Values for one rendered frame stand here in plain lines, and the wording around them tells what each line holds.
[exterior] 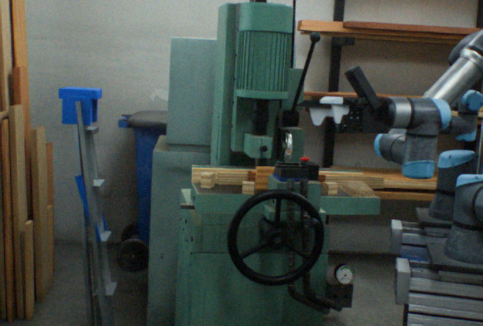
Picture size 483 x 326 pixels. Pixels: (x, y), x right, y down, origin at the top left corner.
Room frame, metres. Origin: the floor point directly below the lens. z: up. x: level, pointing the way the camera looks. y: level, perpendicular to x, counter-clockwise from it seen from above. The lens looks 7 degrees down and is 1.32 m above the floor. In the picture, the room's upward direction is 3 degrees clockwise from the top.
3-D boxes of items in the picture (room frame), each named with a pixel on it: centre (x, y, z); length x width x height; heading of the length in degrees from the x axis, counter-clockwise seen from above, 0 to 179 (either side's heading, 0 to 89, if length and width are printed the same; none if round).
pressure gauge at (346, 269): (2.06, -0.36, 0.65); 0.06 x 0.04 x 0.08; 100
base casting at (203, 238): (2.35, -0.05, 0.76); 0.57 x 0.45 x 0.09; 10
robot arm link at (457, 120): (2.54, -0.86, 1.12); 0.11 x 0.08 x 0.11; 93
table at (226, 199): (2.14, -0.17, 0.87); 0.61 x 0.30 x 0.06; 100
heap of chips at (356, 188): (2.20, -0.41, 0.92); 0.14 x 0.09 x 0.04; 10
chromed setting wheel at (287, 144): (2.38, -0.17, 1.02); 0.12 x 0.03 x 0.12; 10
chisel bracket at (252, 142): (2.25, -0.07, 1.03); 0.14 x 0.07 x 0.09; 10
